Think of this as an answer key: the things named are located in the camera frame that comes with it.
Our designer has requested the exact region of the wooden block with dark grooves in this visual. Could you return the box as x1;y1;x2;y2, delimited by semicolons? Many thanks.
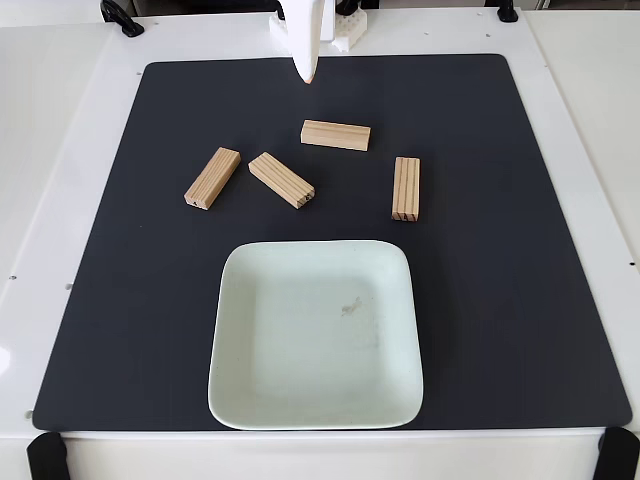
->
391;156;422;222

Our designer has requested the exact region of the grooved wooden block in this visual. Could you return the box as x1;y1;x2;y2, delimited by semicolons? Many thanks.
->
247;151;316;211
183;146;242;213

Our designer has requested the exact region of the black rubber mat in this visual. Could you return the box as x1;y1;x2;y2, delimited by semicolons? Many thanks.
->
31;53;634;432

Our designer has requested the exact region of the pale green square plate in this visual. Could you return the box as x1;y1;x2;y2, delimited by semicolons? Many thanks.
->
207;239;425;431

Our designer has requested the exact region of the wooden block with stepped edge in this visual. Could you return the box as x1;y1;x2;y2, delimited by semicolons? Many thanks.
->
300;119;372;153

